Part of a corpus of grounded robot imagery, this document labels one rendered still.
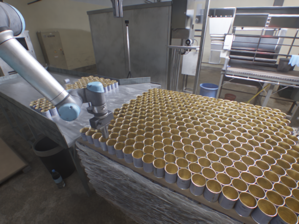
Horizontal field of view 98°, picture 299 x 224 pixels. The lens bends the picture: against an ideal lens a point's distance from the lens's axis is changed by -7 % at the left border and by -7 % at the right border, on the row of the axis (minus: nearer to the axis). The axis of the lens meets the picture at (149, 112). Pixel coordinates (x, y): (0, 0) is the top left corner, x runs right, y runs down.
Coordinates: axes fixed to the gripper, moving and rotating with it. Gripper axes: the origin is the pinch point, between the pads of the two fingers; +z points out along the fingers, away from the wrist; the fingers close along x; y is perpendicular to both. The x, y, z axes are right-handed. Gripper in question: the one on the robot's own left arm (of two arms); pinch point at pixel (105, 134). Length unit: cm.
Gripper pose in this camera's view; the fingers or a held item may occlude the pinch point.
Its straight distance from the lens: 88.5
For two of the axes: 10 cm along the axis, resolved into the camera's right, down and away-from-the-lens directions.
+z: 0.3, 8.8, 4.8
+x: 5.1, -4.2, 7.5
